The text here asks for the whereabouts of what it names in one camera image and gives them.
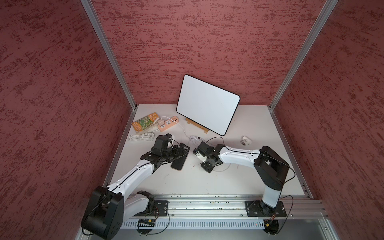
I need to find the green orange patterned book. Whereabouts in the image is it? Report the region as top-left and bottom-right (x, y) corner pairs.
(132, 113), (160, 133)

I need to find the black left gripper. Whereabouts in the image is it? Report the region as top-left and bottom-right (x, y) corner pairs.
(161, 143), (190, 162)

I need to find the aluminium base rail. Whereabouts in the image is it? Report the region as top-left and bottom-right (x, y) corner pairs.
(74, 193), (340, 240)

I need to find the aluminium corner post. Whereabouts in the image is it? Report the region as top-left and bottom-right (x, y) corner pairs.
(269, 0), (339, 112)
(81, 0), (137, 111)

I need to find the coiled white power cord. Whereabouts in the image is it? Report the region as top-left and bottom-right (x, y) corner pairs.
(128, 131), (156, 142)

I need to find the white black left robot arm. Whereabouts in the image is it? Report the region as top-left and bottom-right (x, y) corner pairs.
(81, 134), (190, 240)

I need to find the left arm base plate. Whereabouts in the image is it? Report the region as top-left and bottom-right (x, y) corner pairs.
(135, 200), (169, 217)

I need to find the small white phone holder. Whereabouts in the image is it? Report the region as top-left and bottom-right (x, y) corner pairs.
(241, 136), (252, 146)

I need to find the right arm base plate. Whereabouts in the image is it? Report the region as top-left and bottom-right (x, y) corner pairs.
(245, 200), (287, 218)

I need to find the right aluminium corner post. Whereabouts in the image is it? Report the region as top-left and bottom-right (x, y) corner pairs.
(269, 0), (339, 112)

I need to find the white board black frame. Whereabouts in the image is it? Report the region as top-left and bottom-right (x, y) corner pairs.
(176, 75), (241, 136)

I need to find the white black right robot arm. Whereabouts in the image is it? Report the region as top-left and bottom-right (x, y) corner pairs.
(193, 142), (292, 215)

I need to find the pink charger plug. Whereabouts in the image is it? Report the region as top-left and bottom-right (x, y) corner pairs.
(158, 120), (165, 127)

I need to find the pink power strip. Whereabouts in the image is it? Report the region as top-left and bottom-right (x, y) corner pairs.
(158, 116), (179, 132)

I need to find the wooden board stand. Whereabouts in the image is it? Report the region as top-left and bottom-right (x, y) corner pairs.
(186, 118), (209, 134)

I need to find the left aluminium corner post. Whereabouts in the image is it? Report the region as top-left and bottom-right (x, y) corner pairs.
(81, 0), (137, 111)

